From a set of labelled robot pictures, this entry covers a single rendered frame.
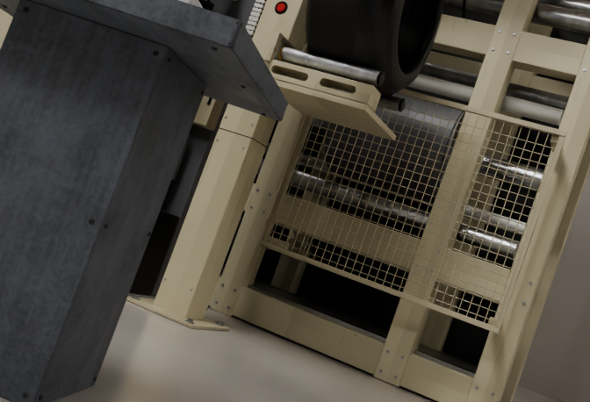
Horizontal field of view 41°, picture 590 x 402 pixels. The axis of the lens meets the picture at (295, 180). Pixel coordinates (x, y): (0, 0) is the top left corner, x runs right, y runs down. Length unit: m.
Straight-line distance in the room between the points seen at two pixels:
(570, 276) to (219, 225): 3.09
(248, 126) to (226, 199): 0.25
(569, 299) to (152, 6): 4.38
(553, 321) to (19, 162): 4.30
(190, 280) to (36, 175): 1.40
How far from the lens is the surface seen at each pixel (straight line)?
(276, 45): 2.51
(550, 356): 5.23
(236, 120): 2.61
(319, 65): 2.47
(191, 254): 2.59
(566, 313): 5.23
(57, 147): 1.23
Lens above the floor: 0.35
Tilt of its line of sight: 4 degrees up
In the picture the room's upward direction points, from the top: 20 degrees clockwise
